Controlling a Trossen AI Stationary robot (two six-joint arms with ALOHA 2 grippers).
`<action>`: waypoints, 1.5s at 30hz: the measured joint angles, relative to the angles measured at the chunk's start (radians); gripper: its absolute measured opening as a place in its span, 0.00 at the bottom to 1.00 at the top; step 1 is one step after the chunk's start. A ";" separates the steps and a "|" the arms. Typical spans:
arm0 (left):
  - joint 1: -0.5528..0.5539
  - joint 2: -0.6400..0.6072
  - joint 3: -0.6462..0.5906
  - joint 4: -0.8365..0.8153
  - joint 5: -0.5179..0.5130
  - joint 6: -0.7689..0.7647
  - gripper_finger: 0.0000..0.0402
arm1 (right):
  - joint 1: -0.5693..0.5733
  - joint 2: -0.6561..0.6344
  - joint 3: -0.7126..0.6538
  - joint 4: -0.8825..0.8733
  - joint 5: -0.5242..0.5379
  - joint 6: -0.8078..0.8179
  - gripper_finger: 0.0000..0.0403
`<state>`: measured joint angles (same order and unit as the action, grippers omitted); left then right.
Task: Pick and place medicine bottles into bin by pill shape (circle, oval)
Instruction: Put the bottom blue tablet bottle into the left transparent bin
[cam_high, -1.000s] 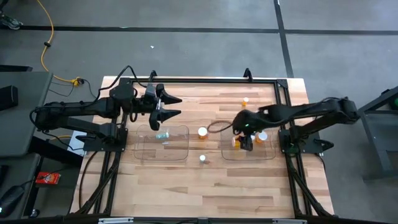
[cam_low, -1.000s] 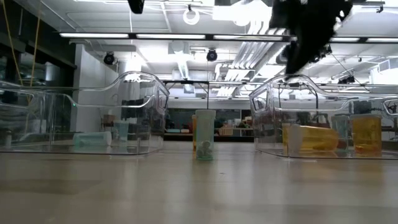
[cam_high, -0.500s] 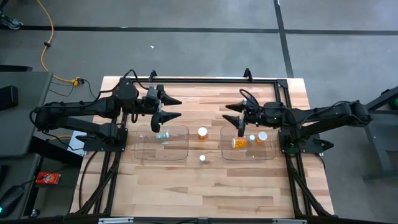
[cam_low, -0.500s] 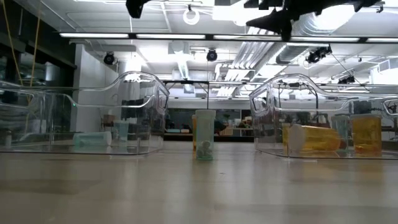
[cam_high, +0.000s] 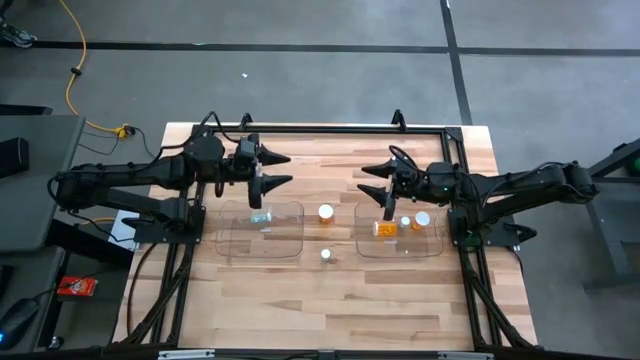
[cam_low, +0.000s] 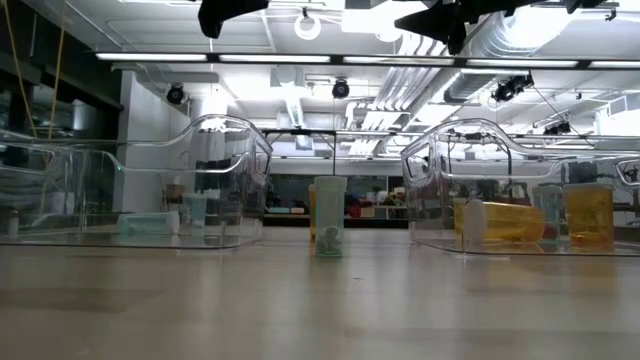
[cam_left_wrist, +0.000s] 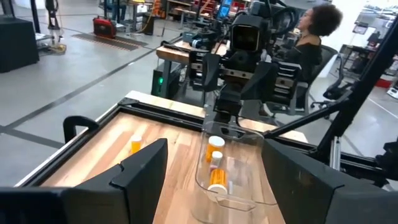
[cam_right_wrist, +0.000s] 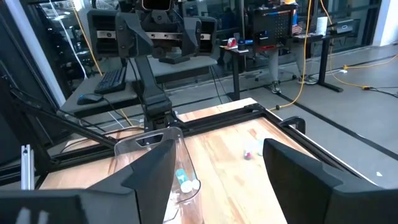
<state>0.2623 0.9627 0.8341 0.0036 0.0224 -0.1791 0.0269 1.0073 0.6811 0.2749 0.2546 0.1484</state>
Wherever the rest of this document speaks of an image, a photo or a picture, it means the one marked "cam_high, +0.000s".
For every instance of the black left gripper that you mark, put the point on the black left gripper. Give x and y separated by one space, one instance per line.
255 195

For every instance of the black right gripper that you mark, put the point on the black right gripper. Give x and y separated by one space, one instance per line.
390 212

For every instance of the small clear pill bottle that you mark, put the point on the small clear pill bottle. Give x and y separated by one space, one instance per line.
405 221

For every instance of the small orange pill bottle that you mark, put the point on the small orange pill bottle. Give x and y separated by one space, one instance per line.
387 229

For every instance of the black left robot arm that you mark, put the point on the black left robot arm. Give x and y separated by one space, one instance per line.
150 175

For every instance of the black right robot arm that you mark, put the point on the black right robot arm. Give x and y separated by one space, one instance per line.
525 185

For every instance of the clear plastic bin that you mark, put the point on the clear plastic bin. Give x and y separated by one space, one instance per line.
240 245
425 245

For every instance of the black table clamp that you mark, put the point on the black table clamp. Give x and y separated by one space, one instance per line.
398 119
246 119

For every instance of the white box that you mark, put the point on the white box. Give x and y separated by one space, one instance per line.
120 235

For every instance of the black control box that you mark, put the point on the black control box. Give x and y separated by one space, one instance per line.
80 245

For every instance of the red flat box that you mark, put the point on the red flat box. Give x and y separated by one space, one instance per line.
76 286

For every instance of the black metal stand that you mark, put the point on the black metal stand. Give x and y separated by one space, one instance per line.
610 240

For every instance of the grey desk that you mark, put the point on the grey desk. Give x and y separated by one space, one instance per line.
30 225

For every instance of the black rectangular box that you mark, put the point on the black rectangular box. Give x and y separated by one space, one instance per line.
12 156

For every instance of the person's shoe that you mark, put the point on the person's shoe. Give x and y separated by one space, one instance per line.
17 35

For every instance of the black computer mouse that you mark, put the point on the black computer mouse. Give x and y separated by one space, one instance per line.
17 320

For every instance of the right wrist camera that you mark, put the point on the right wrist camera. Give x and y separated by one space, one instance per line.
405 171

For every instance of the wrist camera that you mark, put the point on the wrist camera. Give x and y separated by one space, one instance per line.
245 152
405 171

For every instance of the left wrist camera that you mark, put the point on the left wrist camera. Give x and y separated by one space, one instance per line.
245 152

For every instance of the silver metal bracket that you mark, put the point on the silver metal bracket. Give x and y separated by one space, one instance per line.
186 354
465 356

